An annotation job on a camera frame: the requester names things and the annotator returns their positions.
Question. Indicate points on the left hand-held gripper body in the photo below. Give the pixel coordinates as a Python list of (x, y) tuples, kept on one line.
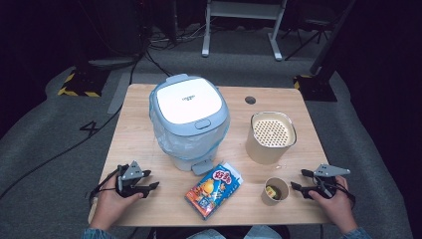
[(131, 172)]

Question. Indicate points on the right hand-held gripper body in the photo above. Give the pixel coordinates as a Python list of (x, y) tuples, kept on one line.
[(328, 171)]

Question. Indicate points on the yellow scrap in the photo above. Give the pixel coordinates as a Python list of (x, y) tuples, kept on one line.
[(272, 191)]

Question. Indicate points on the brown paper cup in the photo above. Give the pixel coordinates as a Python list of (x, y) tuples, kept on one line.
[(267, 199)]

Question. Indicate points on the clear plastic bin liner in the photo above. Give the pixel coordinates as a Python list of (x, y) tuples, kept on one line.
[(185, 144)]

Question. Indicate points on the beige bucket with strainer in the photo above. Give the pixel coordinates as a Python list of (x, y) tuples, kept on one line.
[(262, 151)]

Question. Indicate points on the colourful snack packet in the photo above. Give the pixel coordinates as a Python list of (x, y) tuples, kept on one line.
[(212, 191)]

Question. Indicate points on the white grey pedal trash bin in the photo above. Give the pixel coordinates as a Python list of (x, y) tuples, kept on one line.
[(187, 103)]

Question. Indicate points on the person's right hand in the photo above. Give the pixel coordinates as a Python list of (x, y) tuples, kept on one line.
[(338, 209)]

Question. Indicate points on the person's left hand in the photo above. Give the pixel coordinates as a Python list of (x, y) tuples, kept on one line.
[(109, 205)]

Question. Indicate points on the small crumbs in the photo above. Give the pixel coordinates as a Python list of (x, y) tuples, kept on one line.
[(279, 166)]

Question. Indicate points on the grey floor strip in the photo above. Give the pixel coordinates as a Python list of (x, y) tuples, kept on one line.
[(117, 96)]

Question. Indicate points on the person's legs in jeans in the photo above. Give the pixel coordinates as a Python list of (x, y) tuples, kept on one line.
[(232, 233)]

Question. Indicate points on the black yellow striped stand base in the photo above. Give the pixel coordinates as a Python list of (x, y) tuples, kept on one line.
[(83, 84), (315, 88)]

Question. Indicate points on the black stand pole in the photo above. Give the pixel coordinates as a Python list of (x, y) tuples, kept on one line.
[(331, 40)]

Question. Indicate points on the black tripod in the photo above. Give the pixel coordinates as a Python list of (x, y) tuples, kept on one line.
[(308, 33)]

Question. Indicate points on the white desk frame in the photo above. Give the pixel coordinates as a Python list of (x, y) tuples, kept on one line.
[(244, 10)]

